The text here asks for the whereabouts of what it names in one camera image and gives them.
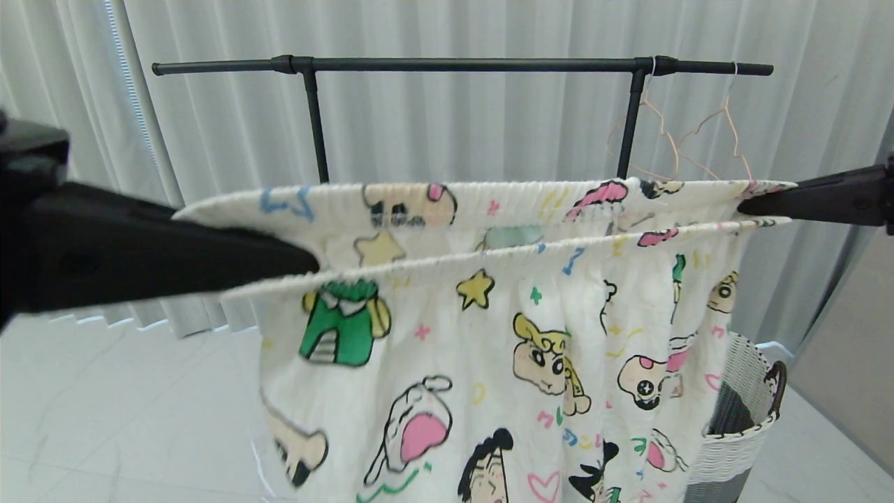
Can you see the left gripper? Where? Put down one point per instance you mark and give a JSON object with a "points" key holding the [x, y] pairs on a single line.
{"points": [[10, 258]]}

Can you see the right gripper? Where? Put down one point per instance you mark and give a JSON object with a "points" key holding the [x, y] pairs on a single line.
{"points": [[890, 195]]}

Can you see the pink clothes hanger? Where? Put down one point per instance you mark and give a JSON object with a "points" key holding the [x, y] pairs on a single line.
{"points": [[674, 150], [733, 133]]}

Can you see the cream printed garment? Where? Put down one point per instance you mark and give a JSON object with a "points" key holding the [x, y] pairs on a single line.
{"points": [[489, 391]]}

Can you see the white laundry basket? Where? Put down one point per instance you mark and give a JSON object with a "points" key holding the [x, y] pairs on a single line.
{"points": [[733, 454]]}

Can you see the black clothes rack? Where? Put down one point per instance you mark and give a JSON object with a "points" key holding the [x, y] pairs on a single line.
{"points": [[447, 65]]}

